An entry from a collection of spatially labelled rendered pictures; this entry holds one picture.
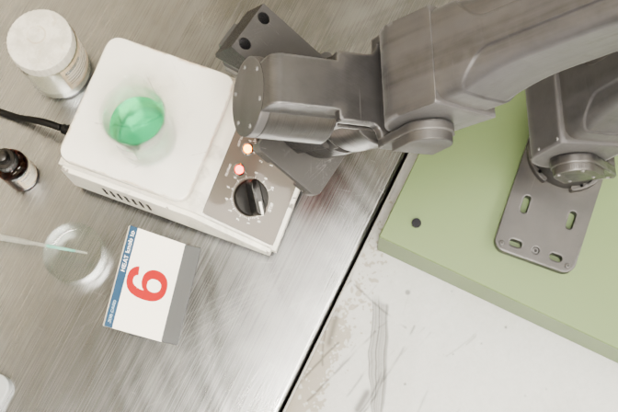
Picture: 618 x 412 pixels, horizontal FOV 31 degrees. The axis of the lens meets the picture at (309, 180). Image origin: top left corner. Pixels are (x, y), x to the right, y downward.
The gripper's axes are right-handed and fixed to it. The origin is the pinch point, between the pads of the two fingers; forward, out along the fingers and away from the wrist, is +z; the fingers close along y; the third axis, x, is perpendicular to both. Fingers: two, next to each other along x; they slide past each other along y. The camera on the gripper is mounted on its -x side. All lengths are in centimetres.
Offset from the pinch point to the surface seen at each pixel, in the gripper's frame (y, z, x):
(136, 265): 15.3, 6.6, -1.7
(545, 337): 1.1, -8.2, 28.6
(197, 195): 8.2, 1.6, -2.1
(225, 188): 6.2, 1.4, -0.4
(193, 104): 2.2, 1.3, -7.1
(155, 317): 17.9, 6.9, 2.6
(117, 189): 11.3, 5.2, -7.3
